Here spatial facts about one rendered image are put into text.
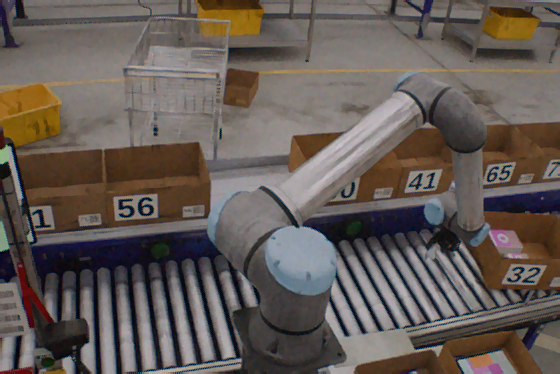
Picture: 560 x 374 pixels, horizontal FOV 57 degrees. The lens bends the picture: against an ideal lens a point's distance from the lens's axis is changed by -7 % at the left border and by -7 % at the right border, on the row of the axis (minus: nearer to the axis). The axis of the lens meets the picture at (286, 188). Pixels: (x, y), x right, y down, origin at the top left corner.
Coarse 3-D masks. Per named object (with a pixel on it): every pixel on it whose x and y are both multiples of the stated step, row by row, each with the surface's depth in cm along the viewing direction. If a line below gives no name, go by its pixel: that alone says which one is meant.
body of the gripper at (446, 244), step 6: (438, 234) 207; (444, 234) 207; (450, 234) 202; (456, 234) 201; (438, 240) 209; (444, 240) 204; (450, 240) 203; (456, 240) 205; (444, 246) 206; (450, 246) 207; (456, 246) 206
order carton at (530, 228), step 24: (504, 216) 227; (528, 216) 228; (552, 216) 229; (528, 240) 237; (552, 240) 231; (480, 264) 219; (504, 264) 204; (528, 264) 204; (552, 264) 205; (504, 288) 212; (528, 288) 213; (552, 288) 214
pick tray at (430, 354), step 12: (384, 360) 168; (396, 360) 170; (408, 360) 172; (420, 360) 174; (432, 360) 173; (360, 372) 168; (372, 372) 170; (384, 372) 172; (396, 372) 175; (420, 372) 175; (432, 372) 173; (444, 372) 166
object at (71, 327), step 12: (48, 324) 137; (60, 324) 137; (72, 324) 137; (84, 324) 138; (48, 336) 134; (60, 336) 134; (72, 336) 135; (84, 336) 136; (48, 348) 134; (60, 348) 136; (72, 348) 140
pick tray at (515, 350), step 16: (480, 336) 179; (496, 336) 181; (512, 336) 183; (448, 352) 173; (464, 352) 183; (480, 352) 184; (512, 352) 183; (528, 352) 174; (448, 368) 173; (528, 368) 174
